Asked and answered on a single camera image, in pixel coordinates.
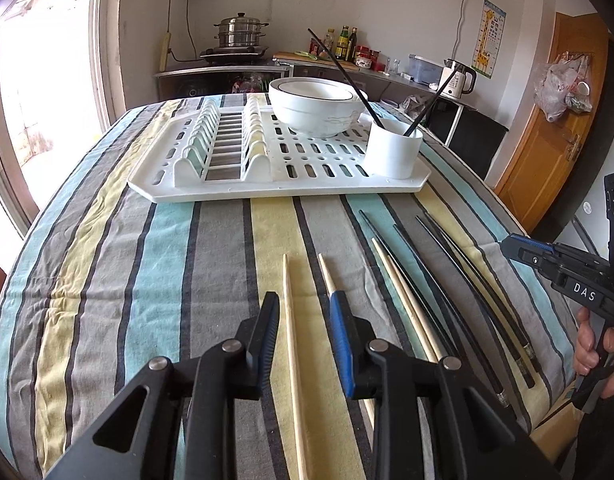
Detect white electric kettle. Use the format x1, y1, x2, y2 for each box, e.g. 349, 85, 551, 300
439, 59, 477, 99

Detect person's right hand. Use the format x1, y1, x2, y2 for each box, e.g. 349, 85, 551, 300
574, 307, 614, 397

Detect black gas stove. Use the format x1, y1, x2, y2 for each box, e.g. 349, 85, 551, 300
201, 45, 270, 64

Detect white chopstick cup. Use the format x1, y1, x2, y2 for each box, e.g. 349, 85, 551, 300
363, 119, 424, 180

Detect person's dark clothing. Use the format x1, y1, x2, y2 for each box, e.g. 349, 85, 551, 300
567, 395, 614, 480

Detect black power cable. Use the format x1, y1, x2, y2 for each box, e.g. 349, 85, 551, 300
168, 0, 200, 62

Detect black cabinet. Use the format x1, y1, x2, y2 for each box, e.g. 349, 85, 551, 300
427, 97, 508, 181

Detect wooden cutting board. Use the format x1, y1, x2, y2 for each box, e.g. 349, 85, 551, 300
273, 51, 338, 64

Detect clear plastic container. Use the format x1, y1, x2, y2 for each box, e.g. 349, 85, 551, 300
408, 54, 445, 86

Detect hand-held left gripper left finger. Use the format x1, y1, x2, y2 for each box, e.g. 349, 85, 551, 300
44, 291, 283, 480

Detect stainless steel steamer pot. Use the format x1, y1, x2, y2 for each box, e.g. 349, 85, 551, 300
213, 12, 269, 51

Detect giraffe wall poster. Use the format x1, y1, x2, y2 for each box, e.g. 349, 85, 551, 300
474, 0, 508, 80

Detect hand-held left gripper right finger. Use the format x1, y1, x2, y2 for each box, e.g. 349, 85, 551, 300
329, 291, 560, 480

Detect glass balcony door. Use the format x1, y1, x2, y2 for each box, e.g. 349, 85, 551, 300
0, 0, 128, 261

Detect white bowl with dark rim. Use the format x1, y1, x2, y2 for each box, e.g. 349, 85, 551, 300
276, 102, 362, 139
268, 77, 369, 113

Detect wooden door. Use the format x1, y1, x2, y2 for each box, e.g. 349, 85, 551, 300
494, 12, 610, 233

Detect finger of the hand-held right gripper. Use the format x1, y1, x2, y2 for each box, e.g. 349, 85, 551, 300
501, 235, 563, 273

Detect white plastic dish rack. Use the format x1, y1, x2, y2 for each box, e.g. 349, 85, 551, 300
127, 94, 433, 205

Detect hanging plastic bags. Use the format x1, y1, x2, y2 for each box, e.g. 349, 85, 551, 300
533, 54, 593, 123

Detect metal kitchen counter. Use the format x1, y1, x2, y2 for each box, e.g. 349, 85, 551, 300
154, 57, 483, 146

